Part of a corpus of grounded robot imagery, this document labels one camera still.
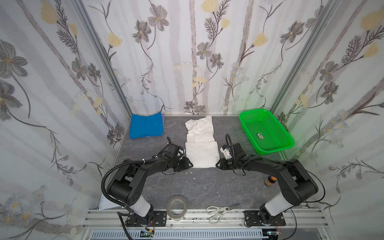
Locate white t-shirt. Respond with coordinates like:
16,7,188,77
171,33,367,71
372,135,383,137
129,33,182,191
185,116,220,169

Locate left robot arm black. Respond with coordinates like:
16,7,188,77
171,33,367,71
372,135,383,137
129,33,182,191
101,137,194,240

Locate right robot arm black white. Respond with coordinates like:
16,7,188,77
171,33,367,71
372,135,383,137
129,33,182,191
216,134,326,227

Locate brown bottle orange cap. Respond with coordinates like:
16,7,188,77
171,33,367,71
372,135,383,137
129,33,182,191
265,176,277,187

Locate roll of clear tape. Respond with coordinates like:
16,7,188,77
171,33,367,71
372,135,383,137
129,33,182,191
166,196,188,222

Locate green plastic laundry basket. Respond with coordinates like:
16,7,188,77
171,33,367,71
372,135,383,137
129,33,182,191
239,109,295,156

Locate folded blue t-shirt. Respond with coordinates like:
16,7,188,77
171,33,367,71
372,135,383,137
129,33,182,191
130,112,164,139

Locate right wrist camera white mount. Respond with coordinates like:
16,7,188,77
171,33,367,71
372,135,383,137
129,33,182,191
220,146,232,160

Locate white handled scissors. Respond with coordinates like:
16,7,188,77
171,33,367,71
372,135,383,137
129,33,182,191
206,203,240,225

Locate white slotted cable duct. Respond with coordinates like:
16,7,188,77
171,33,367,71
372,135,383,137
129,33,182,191
89,229,266,240

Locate aluminium corner wall profile right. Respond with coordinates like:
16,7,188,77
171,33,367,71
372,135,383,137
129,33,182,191
270,0,341,114

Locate aluminium corner wall profile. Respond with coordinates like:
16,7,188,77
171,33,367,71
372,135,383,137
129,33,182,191
72,0,132,118
270,0,341,114

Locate aluminium corner wall profile left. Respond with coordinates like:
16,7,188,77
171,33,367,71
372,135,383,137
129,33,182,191
72,0,132,118

